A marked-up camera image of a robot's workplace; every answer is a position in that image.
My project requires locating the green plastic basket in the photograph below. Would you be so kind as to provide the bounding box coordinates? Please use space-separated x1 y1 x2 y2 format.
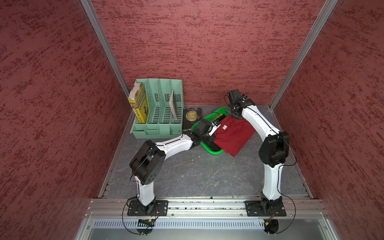
199 107 229 155

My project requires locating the dark red t-shirt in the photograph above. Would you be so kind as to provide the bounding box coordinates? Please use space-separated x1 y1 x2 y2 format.
214 116 256 157

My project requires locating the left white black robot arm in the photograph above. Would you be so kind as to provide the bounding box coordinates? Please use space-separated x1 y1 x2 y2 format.
130 119 220 207

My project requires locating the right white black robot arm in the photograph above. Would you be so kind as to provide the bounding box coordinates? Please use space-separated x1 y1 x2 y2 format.
226 90 290 215

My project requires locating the black paperback book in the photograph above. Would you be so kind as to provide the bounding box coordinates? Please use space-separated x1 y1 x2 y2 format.
183 107 203 131

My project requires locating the mint green desk organizer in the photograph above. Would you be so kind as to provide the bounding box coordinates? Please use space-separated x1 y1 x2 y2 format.
132 79 184 139

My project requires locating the thin grey book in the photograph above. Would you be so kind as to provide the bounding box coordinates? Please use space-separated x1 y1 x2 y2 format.
169 90 178 120

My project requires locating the right corner aluminium profile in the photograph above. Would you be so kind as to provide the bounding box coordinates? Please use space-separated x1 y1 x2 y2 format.
270 0 338 111

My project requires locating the corner aluminium profile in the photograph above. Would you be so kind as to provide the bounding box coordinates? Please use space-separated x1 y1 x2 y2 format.
80 0 130 98
270 0 338 111

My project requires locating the yellow book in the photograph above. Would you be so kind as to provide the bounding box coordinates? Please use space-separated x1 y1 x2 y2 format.
128 82 149 124

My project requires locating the left corner aluminium profile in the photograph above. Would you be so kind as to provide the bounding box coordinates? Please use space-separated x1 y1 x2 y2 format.
80 0 130 98

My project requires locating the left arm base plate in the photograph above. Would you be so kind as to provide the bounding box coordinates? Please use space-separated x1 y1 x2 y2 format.
127 200 169 218

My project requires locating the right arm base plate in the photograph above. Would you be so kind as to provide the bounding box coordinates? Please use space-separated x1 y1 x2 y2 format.
244 200 287 218

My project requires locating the right black base cable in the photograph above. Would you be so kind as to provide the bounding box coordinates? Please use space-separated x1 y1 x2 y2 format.
263 161 298 235

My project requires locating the black base cable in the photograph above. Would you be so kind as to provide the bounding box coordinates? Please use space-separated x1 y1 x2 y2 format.
263 161 298 235
121 196 160 236

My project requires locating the left black base cable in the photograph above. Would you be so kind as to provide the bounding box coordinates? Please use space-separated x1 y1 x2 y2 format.
121 196 160 236

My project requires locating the aluminium front rail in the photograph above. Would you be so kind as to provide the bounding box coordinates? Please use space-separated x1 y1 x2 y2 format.
85 197 330 220

